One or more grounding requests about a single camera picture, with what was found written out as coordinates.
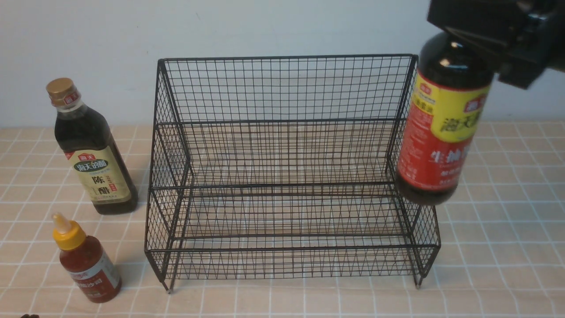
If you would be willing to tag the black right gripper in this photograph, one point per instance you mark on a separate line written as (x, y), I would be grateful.
(519, 39)

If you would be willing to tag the soy sauce bottle red label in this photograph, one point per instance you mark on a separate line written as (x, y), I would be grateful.
(451, 87)

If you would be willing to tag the dark vinegar bottle gold cap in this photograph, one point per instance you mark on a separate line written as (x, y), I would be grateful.
(86, 140)

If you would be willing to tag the red chili sauce squeeze bottle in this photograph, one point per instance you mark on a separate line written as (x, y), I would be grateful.
(85, 260)

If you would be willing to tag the black wire mesh rack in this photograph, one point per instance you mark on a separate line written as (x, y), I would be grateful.
(283, 167)

